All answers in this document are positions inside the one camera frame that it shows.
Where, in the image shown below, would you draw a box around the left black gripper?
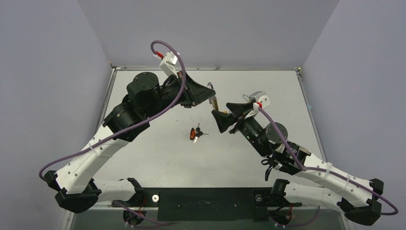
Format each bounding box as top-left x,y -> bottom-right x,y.
144,70 -> 215,119

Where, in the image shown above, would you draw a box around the large brass padlock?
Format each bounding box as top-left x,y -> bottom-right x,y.
206,82 -> 219,111

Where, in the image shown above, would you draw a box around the keys of orange padlock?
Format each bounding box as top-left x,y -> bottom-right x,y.
193,123 -> 208,143

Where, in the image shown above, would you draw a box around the small brass padlock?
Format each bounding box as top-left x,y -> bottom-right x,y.
242,94 -> 251,103

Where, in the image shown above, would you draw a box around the orange padlock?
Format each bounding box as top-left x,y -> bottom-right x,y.
189,127 -> 196,140

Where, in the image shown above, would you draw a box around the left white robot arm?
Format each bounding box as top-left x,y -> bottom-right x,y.
44,72 -> 215,213

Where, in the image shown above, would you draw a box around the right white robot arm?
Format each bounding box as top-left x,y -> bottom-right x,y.
212,102 -> 384,226

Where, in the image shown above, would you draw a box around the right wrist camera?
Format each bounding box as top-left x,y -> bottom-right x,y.
249,91 -> 271,117

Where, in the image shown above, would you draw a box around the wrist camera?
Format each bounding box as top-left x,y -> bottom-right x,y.
249,91 -> 271,117
159,51 -> 178,78

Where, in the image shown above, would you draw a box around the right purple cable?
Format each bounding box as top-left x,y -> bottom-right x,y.
253,102 -> 399,217

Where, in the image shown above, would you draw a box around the purple cable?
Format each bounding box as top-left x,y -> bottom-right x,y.
253,102 -> 399,217
38,40 -> 187,182

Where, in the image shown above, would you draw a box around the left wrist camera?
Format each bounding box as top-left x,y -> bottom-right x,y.
159,51 -> 178,78

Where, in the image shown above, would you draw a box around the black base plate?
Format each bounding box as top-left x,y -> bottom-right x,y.
112,187 -> 301,221

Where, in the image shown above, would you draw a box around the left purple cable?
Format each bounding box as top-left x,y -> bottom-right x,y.
38,40 -> 187,182

